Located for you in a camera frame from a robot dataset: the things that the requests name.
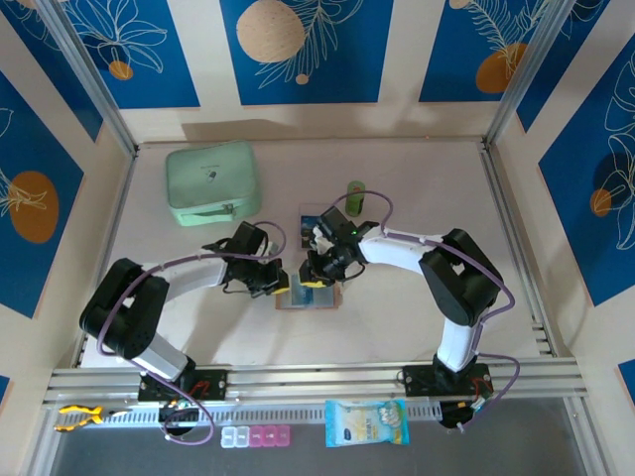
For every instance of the pink leather card holder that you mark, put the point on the pink leather card holder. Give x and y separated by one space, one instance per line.
330 297

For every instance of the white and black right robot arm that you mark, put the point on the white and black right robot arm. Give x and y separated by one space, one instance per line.
397 253

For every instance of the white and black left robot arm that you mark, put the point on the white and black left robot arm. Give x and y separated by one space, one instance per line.
198 278

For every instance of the green cylindrical bottle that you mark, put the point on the green cylindrical bottle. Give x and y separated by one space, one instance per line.
355 191

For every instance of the mint green zip pouch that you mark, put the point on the mint green zip pouch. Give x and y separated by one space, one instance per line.
211 173

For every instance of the blue wet wipes pack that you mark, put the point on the blue wet wipes pack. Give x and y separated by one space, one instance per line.
367 421

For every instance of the white and pink pill organizer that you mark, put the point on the white and pink pill organizer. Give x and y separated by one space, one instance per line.
255 437

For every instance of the aluminium frame rail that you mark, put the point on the aluminium frame rail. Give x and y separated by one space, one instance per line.
317 377

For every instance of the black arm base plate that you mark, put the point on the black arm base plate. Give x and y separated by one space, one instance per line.
419 382
215 384

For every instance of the aluminium table side rail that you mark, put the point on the aluminium table side rail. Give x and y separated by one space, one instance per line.
496 188
116 218

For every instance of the aluminium frame post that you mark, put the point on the aluminium frame post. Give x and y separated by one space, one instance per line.
89 74
533 74

